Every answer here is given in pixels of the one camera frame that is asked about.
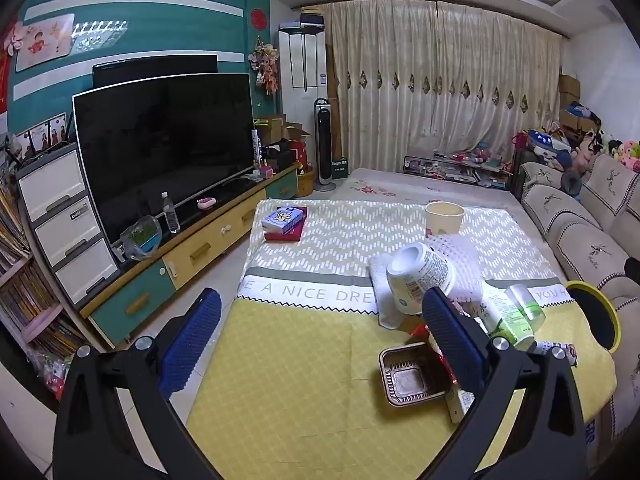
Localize black tower fan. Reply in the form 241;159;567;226
313;98;338;192

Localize floral mattress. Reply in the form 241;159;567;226
312;167;523;211

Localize white packet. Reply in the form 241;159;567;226
445;385;473;423

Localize blue box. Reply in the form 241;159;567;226
261;206;307;235

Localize green bottle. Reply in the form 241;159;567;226
480;285;536;352

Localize cream paper cup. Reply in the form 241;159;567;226
425;202;466;236

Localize cartoon wall poster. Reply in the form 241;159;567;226
14;13;76;72

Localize foil tray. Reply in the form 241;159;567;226
378;342;453;407

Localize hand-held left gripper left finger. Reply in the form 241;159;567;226
52;287;236;480

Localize cardboard boxes beside television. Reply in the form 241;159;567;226
255;115;311;147

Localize pile of toys and books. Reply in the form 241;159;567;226
404;142;516;188

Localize beige sofa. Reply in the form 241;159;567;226
520;152;640;441

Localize pile of plush toys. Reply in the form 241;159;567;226
515;125;640;173

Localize clear plastic bag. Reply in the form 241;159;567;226
119;215;162;262

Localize printed snack wrapper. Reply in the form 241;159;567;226
535;341;578;367

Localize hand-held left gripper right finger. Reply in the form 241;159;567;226
421;288;586;480

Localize white standing air conditioner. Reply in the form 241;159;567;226
278;20;328;193

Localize yellow bucket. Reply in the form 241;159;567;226
297;162;316;197

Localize clear water bottle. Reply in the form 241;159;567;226
161;192;181;234

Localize bookshelf with books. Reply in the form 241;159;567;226
0;160;91;366

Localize cream curtain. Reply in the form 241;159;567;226
320;0;563;176

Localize grey plastic drawer unit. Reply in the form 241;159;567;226
15;142;121;308

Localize hanging flower decoration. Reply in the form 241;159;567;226
248;37;279;95

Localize clear wall rack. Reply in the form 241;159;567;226
70;20;128;53

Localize red snack wrapper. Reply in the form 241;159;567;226
410;324;458;391

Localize yellow and teal television cabinet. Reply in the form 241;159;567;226
80;162;301;351

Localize white foam net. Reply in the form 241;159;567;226
425;232;483;306

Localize white paper towel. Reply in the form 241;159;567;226
369;255;426;331

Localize stacked cardboard boxes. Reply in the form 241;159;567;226
559;75;601;131

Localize large black television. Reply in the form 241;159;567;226
72;73;256;246

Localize yellow printed table cloth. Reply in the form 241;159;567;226
185;199;618;461

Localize photo wall poster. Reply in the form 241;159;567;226
15;112;68;158

